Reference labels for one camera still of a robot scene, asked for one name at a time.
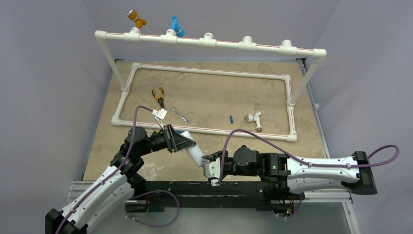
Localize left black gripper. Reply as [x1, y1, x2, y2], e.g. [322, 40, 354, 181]
[137, 124, 195, 156]

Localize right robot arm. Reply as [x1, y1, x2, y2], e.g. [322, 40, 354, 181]
[201, 145, 377, 198]

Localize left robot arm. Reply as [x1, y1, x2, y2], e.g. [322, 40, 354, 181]
[45, 125, 196, 234]

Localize silver wrench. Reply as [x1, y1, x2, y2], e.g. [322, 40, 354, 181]
[171, 106, 191, 125]

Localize white plastic faucet tap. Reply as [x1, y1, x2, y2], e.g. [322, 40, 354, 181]
[244, 112, 262, 132]

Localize blue faucet nozzle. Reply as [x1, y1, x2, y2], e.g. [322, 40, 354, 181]
[170, 15, 186, 38]

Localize orange faucet nozzle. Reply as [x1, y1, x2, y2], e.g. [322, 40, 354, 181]
[127, 9, 147, 29]

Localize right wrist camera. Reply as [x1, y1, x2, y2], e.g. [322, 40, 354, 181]
[203, 158, 224, 186]

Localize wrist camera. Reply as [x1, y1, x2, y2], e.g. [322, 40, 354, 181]
[203, 158, 224, 186]
[152, 108, 168, 130]

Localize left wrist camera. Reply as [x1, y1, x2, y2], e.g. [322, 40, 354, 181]
[152, 108, 168, 130]

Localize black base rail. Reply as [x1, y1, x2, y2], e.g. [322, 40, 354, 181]
[125, 181, 305, 215]

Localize yellow handled pliers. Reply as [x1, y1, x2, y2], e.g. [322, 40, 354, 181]
[151, 86, 165, 109]

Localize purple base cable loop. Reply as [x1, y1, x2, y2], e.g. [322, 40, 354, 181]
[125, 188, 182, 228]

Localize aluminium table frame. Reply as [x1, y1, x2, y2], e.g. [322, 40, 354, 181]
[64, 58, 362, 234]

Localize white PVC pipe frame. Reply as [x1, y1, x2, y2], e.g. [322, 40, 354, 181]
[94, 27, 327, 142]

